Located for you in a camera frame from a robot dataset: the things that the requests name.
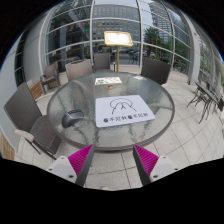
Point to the dark metal bistro table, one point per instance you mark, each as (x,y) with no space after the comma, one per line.
(206,91)

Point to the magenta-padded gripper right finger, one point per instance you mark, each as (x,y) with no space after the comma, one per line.
(155,166)

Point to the colourful printed menu card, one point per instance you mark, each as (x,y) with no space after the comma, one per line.
(108,80)

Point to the grey wicker chair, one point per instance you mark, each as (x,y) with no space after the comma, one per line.
(50,73)
(79,69)
(102,61)
(156,70)
(23,110)

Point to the black computer mouse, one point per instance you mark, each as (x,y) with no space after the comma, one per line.
(72,118)

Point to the wooden slat bench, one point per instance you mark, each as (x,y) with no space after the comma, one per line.
(36,90)
(6,148)

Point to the white printed mouse pad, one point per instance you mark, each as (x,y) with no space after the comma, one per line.
(125,111)

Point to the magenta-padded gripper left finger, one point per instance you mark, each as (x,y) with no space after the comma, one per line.
(71,166)

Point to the gold-framed menu stand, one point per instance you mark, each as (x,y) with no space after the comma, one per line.
(118,38)

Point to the small white card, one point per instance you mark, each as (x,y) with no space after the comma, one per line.
(138,77)

